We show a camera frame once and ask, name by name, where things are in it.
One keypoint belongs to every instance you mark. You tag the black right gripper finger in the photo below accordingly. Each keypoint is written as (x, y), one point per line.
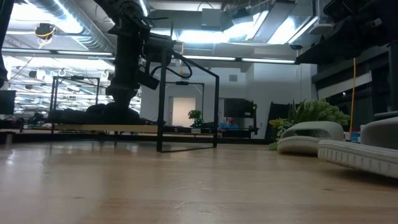
(329, 49)

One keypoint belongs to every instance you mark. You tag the black slide sandal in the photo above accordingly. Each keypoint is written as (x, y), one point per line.
(130, 116)
(68, 117)

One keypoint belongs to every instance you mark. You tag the white slide sandal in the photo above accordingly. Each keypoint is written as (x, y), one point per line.
(357, 158)
(311, 127)

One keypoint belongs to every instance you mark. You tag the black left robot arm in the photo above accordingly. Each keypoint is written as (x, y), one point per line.
(127, 46)

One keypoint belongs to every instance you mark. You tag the dark vertical column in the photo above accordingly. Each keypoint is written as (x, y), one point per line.
(393, 77)

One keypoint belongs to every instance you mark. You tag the long ceiling light bar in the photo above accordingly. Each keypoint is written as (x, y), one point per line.
(264, 60)

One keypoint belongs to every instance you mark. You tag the small background potted plant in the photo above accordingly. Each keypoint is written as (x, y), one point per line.
(195, 115)

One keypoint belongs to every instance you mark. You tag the dark leaning panel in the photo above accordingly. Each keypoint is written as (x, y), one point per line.
(275, 112)

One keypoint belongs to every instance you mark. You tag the dark box grey top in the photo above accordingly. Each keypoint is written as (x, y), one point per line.
(385, 114)

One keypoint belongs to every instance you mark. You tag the white and blue box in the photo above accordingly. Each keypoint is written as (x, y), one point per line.
(355, 137)

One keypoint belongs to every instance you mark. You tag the trailing succulent in dark pot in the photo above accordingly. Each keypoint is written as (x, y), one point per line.
(281, 127)

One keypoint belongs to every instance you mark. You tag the grey ceiling box unit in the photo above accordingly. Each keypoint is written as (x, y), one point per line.
(211, 17)

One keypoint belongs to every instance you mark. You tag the person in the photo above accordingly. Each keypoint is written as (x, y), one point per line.
(230, 124)

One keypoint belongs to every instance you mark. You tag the black monitor cart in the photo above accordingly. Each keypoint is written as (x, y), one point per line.
(237, 107)

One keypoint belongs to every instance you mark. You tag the black monitor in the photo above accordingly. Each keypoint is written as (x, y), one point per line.
(7, 102)

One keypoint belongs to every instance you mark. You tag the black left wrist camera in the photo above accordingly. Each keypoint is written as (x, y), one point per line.
(149, 81)

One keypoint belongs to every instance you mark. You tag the black frame wooden shelf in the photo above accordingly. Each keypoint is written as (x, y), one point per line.
(161, 109)

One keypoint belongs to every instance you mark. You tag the black background station frame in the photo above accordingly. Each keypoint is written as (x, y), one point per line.
(57, 99)
(182, 83)

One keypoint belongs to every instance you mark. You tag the black table frame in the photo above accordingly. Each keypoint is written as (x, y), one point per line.
(242, 140)

